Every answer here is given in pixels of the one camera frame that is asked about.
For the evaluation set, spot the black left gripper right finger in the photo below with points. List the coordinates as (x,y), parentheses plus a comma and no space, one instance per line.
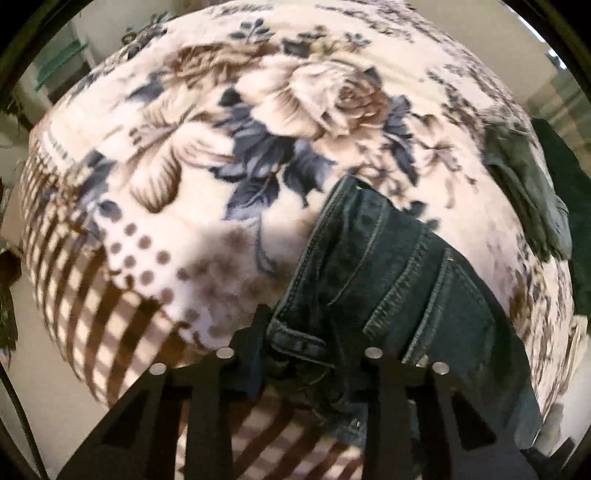
(424,424)

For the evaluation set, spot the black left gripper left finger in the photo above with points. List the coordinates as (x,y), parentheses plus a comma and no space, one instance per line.
(138,437)

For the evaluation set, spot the dark blue denim pants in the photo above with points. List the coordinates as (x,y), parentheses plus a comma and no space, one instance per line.
(374,276)

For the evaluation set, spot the floral brown white blanket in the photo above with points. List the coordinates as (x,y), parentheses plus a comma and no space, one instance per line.
(171,192)

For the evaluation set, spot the folded grey-green jeans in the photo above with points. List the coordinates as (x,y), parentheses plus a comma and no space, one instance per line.
(544,217)

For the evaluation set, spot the dark green cloth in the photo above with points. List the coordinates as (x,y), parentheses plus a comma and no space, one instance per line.
(572,185)

